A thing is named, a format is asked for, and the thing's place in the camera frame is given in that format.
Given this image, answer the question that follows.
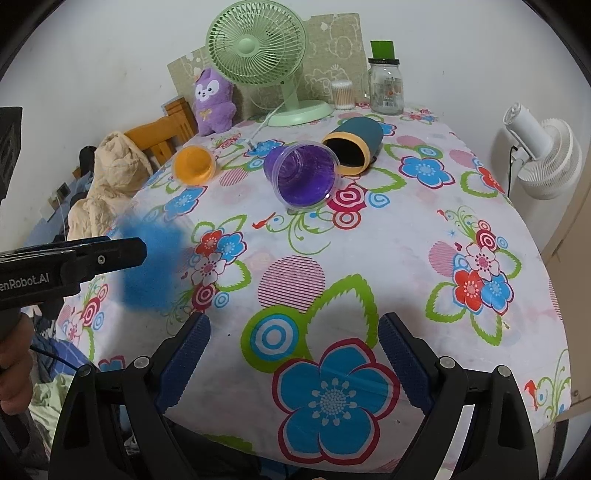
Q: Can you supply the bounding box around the thin black cable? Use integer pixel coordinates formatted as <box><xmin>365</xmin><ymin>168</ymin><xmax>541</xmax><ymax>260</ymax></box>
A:
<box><xmin>30</xmin><ymin>345</ymin><xmax>80</xmax><ymax>371</ymax></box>

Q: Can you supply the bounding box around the orange plastic cup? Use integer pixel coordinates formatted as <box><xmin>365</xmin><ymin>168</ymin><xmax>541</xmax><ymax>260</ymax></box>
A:
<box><xmin>172</xmin><ymin>145</ymin><xmax>217</xmax><ymax>186</ymax></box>

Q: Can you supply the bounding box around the green desk fan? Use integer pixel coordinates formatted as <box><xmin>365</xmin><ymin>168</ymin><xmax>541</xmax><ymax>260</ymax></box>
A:
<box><xmin>205</xmin><ymin>0</ymin><xmax>334</xmax><ymax>128</ymax></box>

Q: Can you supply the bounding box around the beige quilted blanket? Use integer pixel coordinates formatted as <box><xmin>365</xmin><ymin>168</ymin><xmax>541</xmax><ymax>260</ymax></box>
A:
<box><xmin>66</xmin><ymin>131</ymin><xmax>156</xmax><ymax>241</ymax></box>

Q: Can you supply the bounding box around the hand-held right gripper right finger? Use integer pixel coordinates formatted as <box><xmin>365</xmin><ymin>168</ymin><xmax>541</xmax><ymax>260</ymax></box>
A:
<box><xmin>378</xmin><ymin>312</ymin><xmax>539</xmax><ymax>480</ymax></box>

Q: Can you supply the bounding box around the beige patterned panel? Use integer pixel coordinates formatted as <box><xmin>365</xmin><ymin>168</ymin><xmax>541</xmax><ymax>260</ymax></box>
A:
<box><xmin>167</xmin><ymin>12</ymin><xmax>373</xmax><ymax>123</ymax></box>

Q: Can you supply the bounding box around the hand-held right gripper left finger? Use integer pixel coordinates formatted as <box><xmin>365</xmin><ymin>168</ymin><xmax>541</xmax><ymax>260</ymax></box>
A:
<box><xmin>48</xmin><ymin>312</ymin><xmax>212</xmax><ymax>480</ymax></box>

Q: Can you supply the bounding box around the person's left hand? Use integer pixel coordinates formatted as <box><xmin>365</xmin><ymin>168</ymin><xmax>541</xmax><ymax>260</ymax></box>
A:
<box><xmin>0</xmin><ymin>318</ymin><xmax>36</xmax><ymax>416</ymax></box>

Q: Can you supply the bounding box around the teal cup with yellow rim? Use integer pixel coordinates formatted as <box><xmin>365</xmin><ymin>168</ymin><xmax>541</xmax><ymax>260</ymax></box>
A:
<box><xmin>321</xmin><ymin>116</ymin><xmax>384</xmax><ymax>175</ymax></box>

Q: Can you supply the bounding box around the purple plastic cup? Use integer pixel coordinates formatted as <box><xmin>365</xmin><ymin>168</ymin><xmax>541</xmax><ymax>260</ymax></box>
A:
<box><xmin>263</xmin><ymin>143</ymin><xmax>345</xmax><ymax>211</ymax></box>

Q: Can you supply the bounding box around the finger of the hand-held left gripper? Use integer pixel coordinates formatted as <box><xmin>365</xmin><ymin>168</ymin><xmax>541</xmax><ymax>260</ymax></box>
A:
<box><xmin>0</xmin><ymin>217</ymin><xmax>197</xmax><ymax>311</ymax></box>

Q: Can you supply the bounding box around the beige cabinet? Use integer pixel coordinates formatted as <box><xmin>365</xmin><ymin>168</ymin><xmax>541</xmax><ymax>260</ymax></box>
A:
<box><xmin>539</xmin><ymin>198</ymin><xmax>591</xmax><ymax>288</ymax></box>

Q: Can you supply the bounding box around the pile of clothes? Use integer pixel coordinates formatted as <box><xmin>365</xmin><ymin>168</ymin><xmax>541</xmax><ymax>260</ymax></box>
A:
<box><xmin>25</xmin><ymin>311</ymin><xmax>99</xmax><ymax>460</ymax></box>

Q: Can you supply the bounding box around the white clip fan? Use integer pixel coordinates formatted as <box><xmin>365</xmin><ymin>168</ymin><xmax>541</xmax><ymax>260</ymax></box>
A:
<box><xmin>502</xmin><ymin>103</ymin><xmax>584</xmax><ymax>200</ymax></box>

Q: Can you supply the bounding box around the black fan cable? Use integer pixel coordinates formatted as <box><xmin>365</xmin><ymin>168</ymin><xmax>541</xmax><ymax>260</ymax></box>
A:
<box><xmin>507</xmin><ymin>145</ymin><xmax>519</xmax><ymax>198</ymax></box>

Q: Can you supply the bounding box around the purple plush toy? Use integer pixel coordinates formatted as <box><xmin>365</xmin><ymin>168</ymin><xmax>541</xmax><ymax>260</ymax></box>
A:
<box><xmin>191</xmin><ymin>67</ymin><xmax>239</xmax><ymax>137</ymax></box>

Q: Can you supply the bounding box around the cotton swab box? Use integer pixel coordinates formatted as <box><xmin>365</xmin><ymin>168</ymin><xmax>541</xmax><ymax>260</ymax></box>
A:
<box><xmin>331</xmin><ymin>79</ymin><xmax>356</xmax><ymax>111</ymax></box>

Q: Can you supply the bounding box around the floral tablecloth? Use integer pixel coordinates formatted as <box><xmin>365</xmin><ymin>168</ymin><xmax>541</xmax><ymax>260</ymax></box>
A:
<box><xmin>55</xmin><ymin>108</ymin><xmax>571</xmax><ymax>472</ymax></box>

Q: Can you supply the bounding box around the white fan power cable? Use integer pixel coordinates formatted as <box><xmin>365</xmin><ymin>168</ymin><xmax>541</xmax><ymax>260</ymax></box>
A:
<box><xmin>246</xmin><ymin>99</ymin><xmax>290</xmax><ymax>154</ymax></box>

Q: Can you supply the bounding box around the glass jar black lid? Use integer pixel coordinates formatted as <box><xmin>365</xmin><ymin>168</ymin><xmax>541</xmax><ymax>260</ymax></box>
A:
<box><xmin>368</xmin><ymin>40</ymin><xmax>405</xmax><ymax>116</ymax></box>

